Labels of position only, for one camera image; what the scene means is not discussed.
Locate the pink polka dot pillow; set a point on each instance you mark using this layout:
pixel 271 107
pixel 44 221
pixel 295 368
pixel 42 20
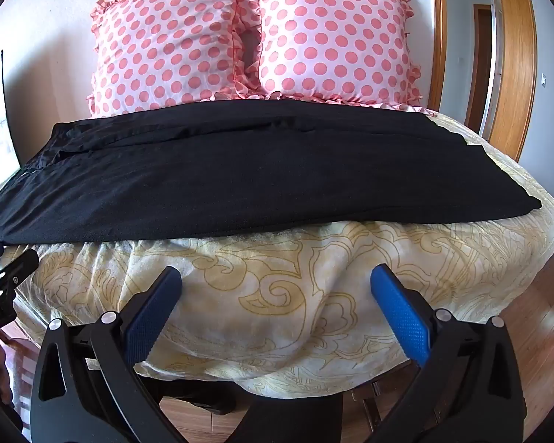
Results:
pixel 166 41
pixel 332 32

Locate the wooden door frame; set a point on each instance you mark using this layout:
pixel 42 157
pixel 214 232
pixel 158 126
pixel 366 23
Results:
pixel 439 37

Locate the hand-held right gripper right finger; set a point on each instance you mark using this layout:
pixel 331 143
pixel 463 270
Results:
pixel 399 310

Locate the wooden door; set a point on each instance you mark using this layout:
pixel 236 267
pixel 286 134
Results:
pixel 514 60

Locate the yellow patterned bedspread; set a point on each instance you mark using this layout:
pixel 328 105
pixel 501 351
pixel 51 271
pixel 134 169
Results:
pixel 304 286

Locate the wooden bed frame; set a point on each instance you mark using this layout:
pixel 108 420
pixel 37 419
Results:
pixel 367 401

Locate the black pants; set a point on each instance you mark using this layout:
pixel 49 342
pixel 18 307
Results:
pixel 258 175

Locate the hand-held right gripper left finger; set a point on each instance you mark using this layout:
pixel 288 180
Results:
pixel 151 310

